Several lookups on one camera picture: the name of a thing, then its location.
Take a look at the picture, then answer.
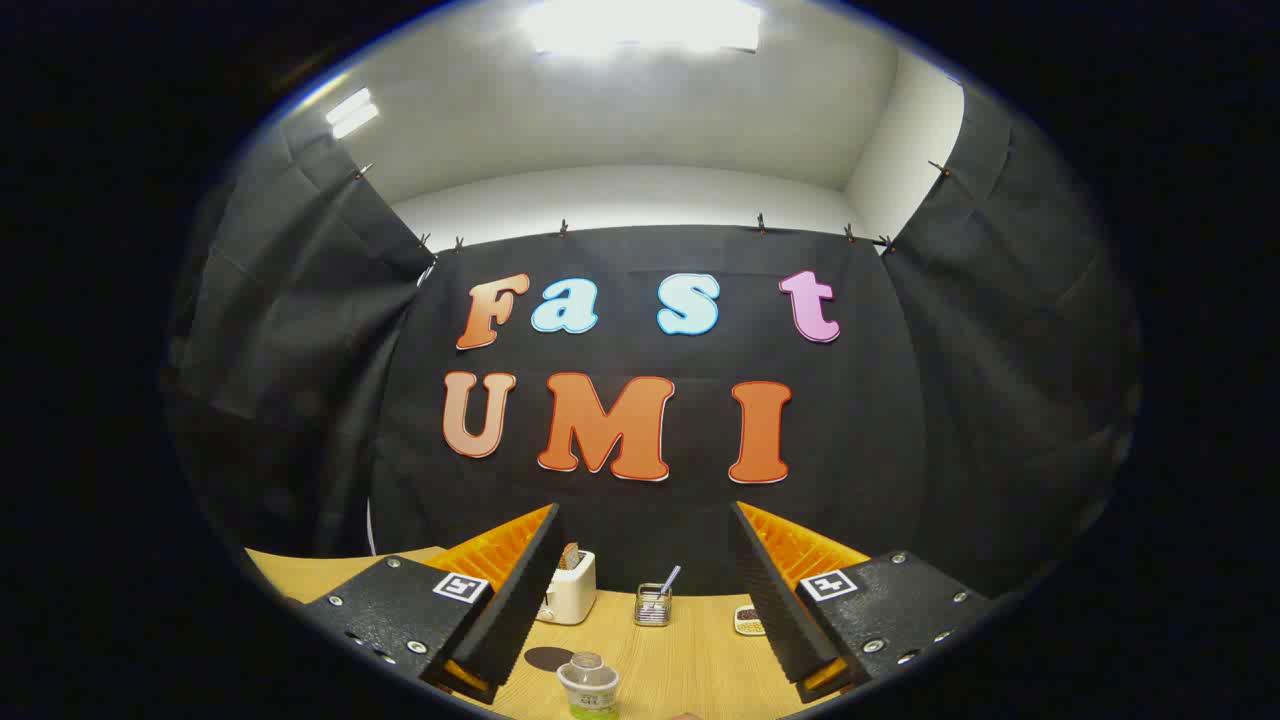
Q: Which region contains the black backdrop cloth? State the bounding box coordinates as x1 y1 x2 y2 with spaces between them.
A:
160 85 1146 601

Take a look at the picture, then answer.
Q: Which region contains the wooden table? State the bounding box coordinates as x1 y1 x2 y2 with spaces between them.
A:
245 545 851 720

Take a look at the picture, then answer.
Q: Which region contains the cream toaster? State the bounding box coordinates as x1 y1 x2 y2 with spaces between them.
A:
538 548 598 626

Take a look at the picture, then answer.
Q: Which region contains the large ceiling light panel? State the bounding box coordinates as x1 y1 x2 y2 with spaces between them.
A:
520 0 763 56

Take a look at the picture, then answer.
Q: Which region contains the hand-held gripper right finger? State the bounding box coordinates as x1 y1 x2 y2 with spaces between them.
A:
730 500 996 704

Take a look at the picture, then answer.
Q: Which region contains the clear juice bottle green label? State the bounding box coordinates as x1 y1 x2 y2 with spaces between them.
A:
556 652 621 720

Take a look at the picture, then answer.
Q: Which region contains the small ceiling light panel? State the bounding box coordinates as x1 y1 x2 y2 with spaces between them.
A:
325 88 381 139

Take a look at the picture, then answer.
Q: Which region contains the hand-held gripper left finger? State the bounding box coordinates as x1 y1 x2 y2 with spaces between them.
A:
298 503 563 706

